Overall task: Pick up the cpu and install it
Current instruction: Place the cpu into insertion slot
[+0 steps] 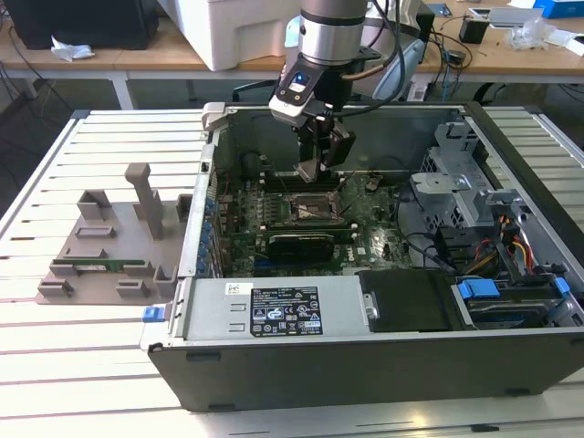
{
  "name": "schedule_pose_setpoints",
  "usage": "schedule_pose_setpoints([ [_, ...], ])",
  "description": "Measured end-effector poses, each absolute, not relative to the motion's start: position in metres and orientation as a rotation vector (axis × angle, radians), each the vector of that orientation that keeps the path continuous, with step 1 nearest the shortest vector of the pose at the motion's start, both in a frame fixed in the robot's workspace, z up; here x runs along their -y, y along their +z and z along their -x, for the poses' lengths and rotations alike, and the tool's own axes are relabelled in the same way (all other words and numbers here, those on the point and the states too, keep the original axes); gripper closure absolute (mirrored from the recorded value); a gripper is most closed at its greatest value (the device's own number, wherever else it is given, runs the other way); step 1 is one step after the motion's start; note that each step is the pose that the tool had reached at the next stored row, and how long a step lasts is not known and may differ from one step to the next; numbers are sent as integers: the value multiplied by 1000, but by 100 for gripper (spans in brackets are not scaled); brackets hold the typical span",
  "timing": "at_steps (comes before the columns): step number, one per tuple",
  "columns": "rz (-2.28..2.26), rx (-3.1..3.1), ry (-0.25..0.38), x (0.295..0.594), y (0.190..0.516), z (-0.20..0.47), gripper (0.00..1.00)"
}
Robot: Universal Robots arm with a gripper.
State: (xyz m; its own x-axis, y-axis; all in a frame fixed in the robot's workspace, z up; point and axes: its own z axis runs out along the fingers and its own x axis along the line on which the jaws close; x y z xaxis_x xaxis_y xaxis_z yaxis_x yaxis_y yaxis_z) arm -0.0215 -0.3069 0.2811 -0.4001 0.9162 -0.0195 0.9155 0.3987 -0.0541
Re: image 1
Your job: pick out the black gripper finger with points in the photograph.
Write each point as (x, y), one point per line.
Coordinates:
(341, 146)
(311, 143)

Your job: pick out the silver CPU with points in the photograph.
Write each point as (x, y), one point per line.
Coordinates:
(308, 172)

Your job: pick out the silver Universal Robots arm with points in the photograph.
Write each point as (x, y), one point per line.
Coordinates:
(333, 27)

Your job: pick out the CPU socket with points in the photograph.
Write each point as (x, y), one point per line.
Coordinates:
(315, 209)

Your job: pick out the RAM slot with white clips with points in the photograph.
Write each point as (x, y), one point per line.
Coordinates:
(274, 174)
(274, 183)
(274, 224)

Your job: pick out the coin cell battery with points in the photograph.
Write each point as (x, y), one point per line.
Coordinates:
(372, 184)

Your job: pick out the thin metal locking lever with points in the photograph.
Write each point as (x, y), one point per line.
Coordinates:
(286, 188)

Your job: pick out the dark round cylinder component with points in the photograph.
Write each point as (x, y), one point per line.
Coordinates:
(251, 165)

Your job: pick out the green motherboard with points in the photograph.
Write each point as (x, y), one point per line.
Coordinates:
(374, 214)

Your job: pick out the white power strip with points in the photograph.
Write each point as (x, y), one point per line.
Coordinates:
(418, 91)

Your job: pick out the grey metal drive cage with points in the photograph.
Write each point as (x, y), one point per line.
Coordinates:
(438, 182)

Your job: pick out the black graphics card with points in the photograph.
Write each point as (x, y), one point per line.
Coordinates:
(301, 248)

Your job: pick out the black cube box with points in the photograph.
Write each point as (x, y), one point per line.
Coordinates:
(426, 25)

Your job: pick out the black power adapter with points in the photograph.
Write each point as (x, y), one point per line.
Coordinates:
(455, 58)

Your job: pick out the white printer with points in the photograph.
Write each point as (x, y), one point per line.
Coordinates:
(219, 32)

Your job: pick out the small blue card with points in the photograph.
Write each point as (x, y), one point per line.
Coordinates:
(440, 8)

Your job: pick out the small black box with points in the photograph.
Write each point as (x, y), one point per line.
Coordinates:
(472, 29)

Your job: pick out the black plastic shroud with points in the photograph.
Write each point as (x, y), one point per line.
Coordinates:
(401, 301)

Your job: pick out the wooden desk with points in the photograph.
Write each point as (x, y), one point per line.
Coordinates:
(502, 61)

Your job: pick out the grey flat box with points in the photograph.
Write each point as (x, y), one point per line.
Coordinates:
(515, 16)

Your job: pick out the hard disk in blue carrier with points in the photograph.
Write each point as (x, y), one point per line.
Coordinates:
(476, 289)

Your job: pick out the grey power supply unit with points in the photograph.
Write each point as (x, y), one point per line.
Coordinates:
(214, 319)

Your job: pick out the clear plastic bag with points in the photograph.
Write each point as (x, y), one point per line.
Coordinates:
(529, 34)

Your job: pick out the grey parts rack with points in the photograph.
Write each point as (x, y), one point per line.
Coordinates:
(123, 237)

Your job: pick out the black open PC case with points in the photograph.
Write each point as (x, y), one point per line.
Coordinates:
(365, 374)

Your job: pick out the green RAM stick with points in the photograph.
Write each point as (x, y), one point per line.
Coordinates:
(114, 263)

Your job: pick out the blue case latch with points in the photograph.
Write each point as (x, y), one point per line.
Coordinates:
(153, 315)

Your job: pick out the white flat package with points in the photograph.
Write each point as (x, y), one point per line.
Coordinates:
(568, 42)

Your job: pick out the blue cardboard box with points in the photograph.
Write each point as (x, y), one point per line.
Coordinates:
(561, 8)

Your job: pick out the black computer tower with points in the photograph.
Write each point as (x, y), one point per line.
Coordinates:
(82, 23)

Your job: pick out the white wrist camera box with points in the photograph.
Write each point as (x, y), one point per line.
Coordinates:
(289, 115)

